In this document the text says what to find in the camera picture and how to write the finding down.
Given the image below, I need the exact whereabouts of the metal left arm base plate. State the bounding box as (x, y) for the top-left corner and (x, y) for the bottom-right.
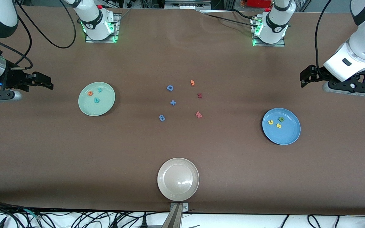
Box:
(252, 17), (286, 47)

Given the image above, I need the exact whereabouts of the teal cable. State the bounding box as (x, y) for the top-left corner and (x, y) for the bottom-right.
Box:
(22, 207), (42, 220)

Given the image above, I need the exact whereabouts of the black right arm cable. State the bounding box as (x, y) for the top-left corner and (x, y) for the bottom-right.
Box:
(0, 0), (77, 70)

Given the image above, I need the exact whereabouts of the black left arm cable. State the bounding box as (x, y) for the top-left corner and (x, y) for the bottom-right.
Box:
(314, 0), (333, 75)

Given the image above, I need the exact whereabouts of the grey metal strip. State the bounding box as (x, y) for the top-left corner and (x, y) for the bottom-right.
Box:
(199, 9), (234, 14)

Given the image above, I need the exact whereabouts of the beige plate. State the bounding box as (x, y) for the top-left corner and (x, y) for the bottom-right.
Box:
(157, 158), (200, 202)

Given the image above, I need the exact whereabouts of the aluminium camera mount post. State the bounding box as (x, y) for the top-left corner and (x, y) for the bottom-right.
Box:
(162, 202), (189, 228)

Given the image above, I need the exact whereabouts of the aluminium frame rail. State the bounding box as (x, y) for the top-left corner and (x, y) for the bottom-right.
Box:
(164, 0), (212, 9)

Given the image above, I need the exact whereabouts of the pale green plate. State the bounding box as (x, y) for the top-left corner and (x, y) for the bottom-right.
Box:
(78, 82), (116, 117)

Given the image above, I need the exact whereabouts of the thin black table cable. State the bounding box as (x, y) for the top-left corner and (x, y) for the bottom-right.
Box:
(206, 13), (256, 27)
(232, 9), (256, 20)

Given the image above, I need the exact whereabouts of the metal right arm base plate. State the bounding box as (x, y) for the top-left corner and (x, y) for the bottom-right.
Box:
(85, 13), (120, 43)

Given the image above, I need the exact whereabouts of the red box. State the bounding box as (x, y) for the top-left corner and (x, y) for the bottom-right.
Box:
(246, 0), (272, 8)

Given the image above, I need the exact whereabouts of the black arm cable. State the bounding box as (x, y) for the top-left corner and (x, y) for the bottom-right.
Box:
(0, 0), (77, 70)
(314, 0), (333, 75)

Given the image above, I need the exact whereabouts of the brown table cover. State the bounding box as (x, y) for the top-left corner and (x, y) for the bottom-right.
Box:
(0, 6), (365, 216)

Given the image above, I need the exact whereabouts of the blue plate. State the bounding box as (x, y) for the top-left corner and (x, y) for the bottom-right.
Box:
(262, 108), (301, 145)

